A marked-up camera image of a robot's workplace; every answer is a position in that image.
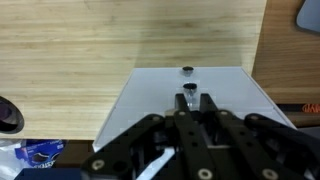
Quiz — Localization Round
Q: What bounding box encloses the black strip with orange print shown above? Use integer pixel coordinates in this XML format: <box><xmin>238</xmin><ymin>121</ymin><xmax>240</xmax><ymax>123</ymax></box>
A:
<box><xmin>276</xmin><ymin>103</ymin><xmax>320</xmax><ymax>118</ymax></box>

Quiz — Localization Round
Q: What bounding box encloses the blue cookie package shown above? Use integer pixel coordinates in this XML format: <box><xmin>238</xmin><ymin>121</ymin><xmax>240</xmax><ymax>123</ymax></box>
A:
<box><xmin>14</xmin><ymin>139</ymin><xmax>68</xmax><ymax>169</ymax></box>

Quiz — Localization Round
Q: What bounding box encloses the dark blue box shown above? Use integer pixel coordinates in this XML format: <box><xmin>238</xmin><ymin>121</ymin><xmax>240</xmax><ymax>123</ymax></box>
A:
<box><xmin>14</xmin><ymin>168</ymin><xmax>83</xmax><ymax>180</ymax></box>

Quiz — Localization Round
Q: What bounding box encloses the black drawer knob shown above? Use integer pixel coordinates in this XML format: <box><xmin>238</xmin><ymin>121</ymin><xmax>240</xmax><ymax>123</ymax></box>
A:
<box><xmin>181</xmin><ymin>65</ymin><xmax>195</xmax><ymax>76</ymax></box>

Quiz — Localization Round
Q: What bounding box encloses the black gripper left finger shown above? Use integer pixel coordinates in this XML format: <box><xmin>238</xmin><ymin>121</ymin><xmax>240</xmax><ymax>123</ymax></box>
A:
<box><xmin>80</xmin><ymin>93</ymin><xmax>218</xmax><ymax>180</ymax></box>

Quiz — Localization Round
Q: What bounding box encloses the white plastic bag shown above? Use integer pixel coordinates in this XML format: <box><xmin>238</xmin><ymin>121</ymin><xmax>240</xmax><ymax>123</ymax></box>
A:
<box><xmin>0</xmin><ymin>138</ymin><xmax>28</xmax><ymax>180</ymax></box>

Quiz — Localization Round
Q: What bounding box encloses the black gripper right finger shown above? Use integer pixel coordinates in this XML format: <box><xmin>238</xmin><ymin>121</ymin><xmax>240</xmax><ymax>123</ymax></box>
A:
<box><xmin>199</xmin><ymin>93</ymin><xmax>320</xmax><ymax>180</ymax></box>

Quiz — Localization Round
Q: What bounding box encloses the grey flat object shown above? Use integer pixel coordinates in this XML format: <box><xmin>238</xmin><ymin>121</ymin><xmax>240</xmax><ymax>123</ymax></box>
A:
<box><xmin>295</xmin><ymin>0</ymin><xmax>320</xmax><ymax>34</ymax></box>

